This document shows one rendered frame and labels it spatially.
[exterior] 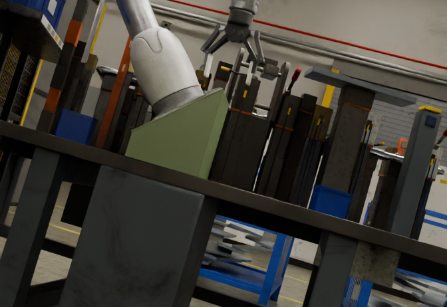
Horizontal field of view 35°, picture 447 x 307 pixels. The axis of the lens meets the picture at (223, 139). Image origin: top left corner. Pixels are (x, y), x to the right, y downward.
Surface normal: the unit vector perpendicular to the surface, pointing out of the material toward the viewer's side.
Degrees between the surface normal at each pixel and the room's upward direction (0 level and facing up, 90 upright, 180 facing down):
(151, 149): 90
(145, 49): 86
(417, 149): 90
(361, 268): 90
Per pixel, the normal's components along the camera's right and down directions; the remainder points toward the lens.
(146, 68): -0.50, 0.05
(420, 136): 0.10, -0.05
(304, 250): -0.12, -0.11
